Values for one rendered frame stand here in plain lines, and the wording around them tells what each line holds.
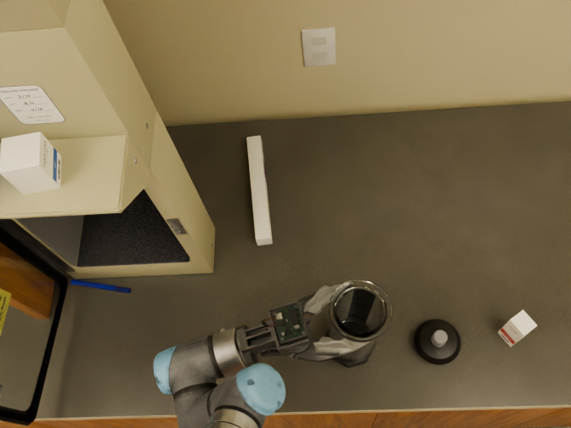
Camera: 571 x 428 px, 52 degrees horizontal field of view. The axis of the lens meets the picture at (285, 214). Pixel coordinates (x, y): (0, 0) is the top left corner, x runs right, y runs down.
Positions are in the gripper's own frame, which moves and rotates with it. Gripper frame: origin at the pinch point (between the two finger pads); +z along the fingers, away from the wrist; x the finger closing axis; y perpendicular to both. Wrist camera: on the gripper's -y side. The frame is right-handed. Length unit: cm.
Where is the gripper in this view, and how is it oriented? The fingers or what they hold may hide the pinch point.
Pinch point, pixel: (355, 314)
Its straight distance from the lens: 103.4
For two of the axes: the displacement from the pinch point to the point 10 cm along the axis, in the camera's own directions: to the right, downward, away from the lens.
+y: -1.7, -4.0, -9.0
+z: 9.5, -3.1, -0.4
